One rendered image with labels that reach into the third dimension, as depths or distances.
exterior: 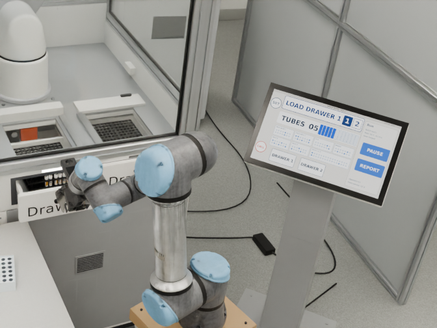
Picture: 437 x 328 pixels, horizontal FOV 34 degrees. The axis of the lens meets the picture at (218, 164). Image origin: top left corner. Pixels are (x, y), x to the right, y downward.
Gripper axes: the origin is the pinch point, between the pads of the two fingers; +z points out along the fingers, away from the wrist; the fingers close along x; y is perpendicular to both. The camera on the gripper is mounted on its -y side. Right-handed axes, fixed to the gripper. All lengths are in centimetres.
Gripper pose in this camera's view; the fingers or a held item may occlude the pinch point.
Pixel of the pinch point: (66, 198)
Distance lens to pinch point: 241.2
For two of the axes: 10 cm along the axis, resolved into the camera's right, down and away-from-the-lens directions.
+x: 8.8, -1.6, 4.5
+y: 3.0, 9.2, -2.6
